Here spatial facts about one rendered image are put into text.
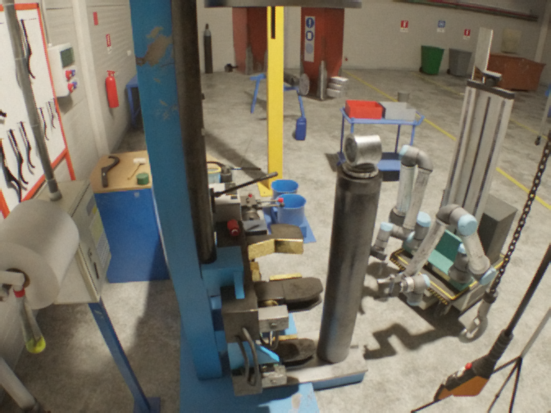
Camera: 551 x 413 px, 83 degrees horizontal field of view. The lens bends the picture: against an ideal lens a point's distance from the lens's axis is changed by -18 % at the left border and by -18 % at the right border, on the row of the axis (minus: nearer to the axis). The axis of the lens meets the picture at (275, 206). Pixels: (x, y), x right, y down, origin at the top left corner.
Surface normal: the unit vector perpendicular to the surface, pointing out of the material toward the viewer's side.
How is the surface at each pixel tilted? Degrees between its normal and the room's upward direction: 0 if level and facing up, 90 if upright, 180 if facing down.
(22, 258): 90
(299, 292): 0
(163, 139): 90
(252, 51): 90
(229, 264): 0
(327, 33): 90
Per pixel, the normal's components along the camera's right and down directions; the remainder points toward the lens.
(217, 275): 0.17, 0.51
